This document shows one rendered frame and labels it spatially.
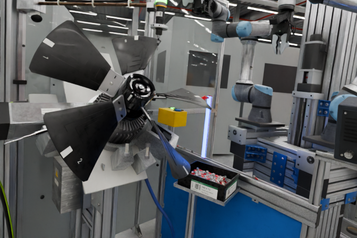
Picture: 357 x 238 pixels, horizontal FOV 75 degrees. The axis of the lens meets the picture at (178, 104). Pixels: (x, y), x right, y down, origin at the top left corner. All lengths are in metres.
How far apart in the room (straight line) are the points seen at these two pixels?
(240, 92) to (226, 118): 2.43
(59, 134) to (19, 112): 0.21
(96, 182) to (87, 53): 0.47
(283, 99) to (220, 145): 1.84
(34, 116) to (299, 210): 0.98
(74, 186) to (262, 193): 0.82
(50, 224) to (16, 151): 0.58
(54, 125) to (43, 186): 1.01
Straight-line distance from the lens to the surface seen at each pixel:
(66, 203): 1.24
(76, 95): 1.09
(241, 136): 1.45
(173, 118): 1.34
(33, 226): 1.77
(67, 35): 0.93
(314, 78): 1.48
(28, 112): 0.88
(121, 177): 0.99
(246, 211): 1.18
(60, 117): 0.70
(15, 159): 1.43
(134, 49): 1.08
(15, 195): 1.52
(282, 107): 5.24
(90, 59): 0.90
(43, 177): 1.65
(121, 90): 0.86
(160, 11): 0.97
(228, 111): 4.01
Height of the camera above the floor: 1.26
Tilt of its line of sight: 6 degrees down
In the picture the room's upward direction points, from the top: 5 degrees clockwise
